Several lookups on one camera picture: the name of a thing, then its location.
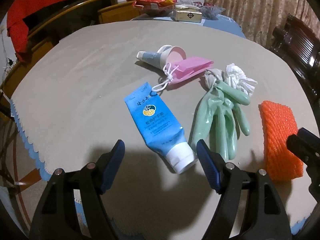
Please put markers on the crushed paper cup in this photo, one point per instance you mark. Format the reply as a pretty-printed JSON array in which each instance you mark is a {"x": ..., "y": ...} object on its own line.
[{"x": 152, "y": 57}]

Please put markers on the white tissue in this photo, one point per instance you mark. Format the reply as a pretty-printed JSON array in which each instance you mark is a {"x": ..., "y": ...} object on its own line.
[{"x": 237, "y": 78}]

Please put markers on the beige scalloped tablecloth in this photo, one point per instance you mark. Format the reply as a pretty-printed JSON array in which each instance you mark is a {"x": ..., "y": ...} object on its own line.
[{"x": 75, "y": 80}]

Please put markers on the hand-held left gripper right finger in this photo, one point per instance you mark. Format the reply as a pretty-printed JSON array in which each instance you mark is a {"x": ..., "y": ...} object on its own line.
[{"x": 208, "y": 165}]

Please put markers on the orange foam net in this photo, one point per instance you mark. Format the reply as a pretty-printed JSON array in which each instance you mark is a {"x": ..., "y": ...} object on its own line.
[{"x": 277, "y": 135}]

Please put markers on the blue hand cream tube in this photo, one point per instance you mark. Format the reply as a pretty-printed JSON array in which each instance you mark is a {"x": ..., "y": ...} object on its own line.
[{"x": 155, "y": 125}]

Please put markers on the pink face mask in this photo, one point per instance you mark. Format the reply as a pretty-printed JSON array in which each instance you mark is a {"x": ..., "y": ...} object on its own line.
[{"x": 190, "y": 66}]

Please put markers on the glass snack bowl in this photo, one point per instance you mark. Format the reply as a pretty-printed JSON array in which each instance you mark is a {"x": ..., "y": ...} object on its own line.
[{"x": 156, "y": 11}]

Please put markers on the red snack bag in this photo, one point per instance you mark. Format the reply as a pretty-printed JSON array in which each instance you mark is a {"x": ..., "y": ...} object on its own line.
[{"x": 155, "y": 0}]

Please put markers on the glass fruit bowl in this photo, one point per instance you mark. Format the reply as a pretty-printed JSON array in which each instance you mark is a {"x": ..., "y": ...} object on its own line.
[{"x": 212, "y": 11}]

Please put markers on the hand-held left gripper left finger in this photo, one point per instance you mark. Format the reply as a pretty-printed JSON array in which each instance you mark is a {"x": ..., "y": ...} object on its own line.
[{"x": 112, "y": 165}]

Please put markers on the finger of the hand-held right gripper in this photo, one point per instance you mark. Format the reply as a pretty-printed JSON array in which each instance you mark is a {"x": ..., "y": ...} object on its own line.
[
  {"x": 315, "y": 180},
  {"x": 303, "y": 143}
]

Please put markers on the grey tissue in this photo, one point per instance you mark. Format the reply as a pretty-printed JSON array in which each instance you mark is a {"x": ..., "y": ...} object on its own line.
[{"x": 211, "y": 77}]

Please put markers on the green rubber glove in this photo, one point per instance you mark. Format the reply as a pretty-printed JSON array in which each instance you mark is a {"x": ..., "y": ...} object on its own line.
[{"x": 207, "y": 120}]

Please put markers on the gold tissue box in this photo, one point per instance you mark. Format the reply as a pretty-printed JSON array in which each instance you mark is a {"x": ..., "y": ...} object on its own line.
[{"x": 187, "y": 15}]

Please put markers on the wooden television cabinet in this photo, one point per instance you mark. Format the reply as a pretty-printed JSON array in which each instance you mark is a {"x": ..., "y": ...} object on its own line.
[{"x": 50, "y": 27}]

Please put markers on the dark wooden armchair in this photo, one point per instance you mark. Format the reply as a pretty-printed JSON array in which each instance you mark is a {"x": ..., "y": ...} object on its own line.
[{"x": 300, "y": 47}]

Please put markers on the patterned beige curtain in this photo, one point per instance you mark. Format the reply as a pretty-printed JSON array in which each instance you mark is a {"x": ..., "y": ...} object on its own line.
[{"x": 250, "y": 5}]

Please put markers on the red cloth cover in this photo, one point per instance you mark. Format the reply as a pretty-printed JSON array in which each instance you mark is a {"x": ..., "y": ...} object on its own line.
[{"x": 37, "y": 10}]

